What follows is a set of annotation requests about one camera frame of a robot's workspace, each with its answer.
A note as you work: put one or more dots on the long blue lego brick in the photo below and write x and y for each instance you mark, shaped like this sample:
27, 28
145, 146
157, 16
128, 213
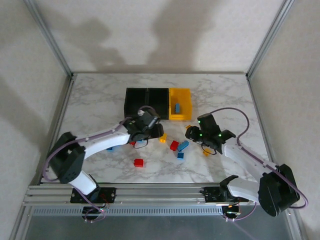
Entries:
183, 145

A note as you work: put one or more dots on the red lego brick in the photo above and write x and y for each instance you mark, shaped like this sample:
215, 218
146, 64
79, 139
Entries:
138, 162
132, 143
174, 145

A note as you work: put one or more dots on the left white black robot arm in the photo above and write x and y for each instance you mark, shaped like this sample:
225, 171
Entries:
107, 141

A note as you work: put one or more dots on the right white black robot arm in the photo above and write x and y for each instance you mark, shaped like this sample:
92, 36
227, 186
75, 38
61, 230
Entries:
240, 157

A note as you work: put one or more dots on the yellow plastic bin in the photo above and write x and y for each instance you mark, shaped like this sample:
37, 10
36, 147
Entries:
185, 105

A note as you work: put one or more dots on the black plastic bin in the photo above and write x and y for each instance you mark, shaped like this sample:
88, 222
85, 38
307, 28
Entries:
157, 100
135, 100

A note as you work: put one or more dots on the grey metal panel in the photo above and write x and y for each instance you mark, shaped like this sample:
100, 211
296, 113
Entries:
160, 228

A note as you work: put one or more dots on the aluminium side rail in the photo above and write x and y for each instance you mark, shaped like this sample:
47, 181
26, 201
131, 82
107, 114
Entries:
258, 112
61, 112

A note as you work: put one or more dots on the aluminium base rail beam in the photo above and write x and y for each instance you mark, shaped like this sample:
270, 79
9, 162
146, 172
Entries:
160, 195

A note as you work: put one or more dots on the aluminium frame post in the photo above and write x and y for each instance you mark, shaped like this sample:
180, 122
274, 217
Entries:
269, 37
49, 37

